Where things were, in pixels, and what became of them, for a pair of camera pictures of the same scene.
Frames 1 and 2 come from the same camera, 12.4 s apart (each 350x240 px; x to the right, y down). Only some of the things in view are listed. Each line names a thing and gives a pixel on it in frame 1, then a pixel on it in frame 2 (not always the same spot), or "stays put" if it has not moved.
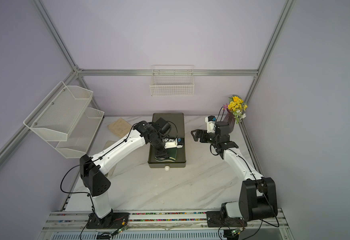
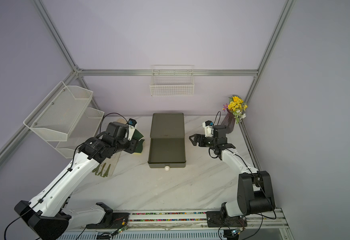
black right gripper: [204, 133] → [198, 137]
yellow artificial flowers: [236, 105] stays put
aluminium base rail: [171, 226] stays put
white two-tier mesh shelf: [63, 119] stays put
